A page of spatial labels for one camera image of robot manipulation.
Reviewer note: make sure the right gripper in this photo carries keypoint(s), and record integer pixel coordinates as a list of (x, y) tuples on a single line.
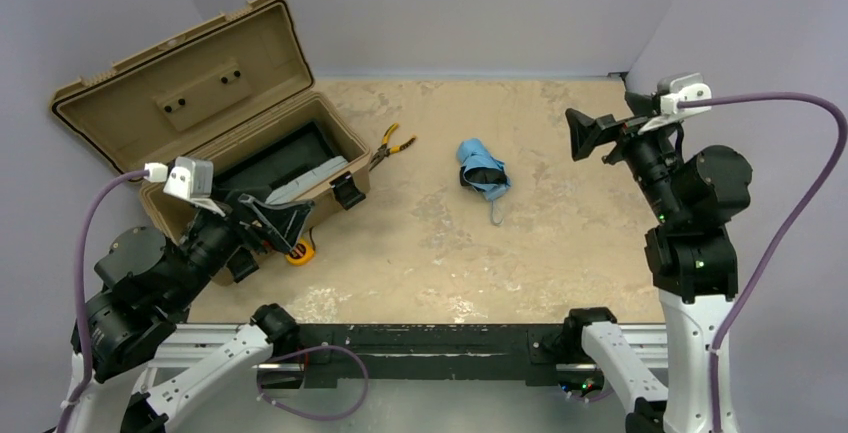
[(622, 139)]

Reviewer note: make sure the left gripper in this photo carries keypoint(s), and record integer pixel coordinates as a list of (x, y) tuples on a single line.
[(241, 230)]

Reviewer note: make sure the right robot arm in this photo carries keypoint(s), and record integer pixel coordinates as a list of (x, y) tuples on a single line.
[(694, 268)]

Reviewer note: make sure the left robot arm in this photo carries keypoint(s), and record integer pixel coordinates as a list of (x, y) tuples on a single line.
[(149, 282)]

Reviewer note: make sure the grey box in toolbox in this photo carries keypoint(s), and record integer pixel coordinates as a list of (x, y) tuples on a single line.
[(302, 183)]

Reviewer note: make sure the yellow tape measure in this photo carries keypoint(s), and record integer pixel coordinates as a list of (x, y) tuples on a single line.
[(301, 254)]

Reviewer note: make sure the black toolbox tray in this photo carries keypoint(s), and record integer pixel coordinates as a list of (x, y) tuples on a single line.
[(295, 153)]

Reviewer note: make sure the black toolbox front latch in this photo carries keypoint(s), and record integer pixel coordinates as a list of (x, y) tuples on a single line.
[(241, 265)]

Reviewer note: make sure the black toolbox latch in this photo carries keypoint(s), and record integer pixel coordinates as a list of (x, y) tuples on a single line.
[(241, 265), (345, 191)]

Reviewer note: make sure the tan plastic toolbox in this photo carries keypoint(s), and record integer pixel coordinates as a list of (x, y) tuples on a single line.
[(220, 91)]

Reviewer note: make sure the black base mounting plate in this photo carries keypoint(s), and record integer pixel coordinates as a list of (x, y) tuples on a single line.
[(536, 355)]

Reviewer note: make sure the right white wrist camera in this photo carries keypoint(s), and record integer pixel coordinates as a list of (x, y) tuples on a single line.
[(666, 104)]

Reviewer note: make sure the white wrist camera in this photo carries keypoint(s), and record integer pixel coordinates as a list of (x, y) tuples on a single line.
[(188, 179), (666, 104)]

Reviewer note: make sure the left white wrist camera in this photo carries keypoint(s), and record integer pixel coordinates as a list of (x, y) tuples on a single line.
[(188, 179)]

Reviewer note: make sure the aluminium rail frame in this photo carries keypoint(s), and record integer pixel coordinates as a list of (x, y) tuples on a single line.
[(250, 399)]

